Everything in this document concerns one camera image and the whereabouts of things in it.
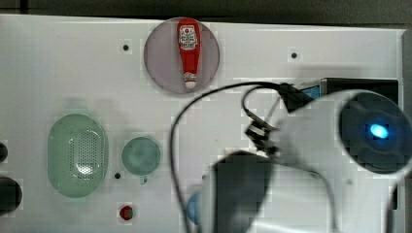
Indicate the red ketchup bottle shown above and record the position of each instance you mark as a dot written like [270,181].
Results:
[189,44]

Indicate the green cup with handle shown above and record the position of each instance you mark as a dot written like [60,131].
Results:
[141,156]

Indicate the green oval colander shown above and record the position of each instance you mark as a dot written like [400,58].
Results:
[77,155]

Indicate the grey round plate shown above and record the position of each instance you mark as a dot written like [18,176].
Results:
[163,62]

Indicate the silver black toaster oven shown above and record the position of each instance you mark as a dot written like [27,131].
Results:
[325,86]

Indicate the blue cup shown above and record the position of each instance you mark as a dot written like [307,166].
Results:
[194,207]

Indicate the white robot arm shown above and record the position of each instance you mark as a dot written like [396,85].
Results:
[329,167]

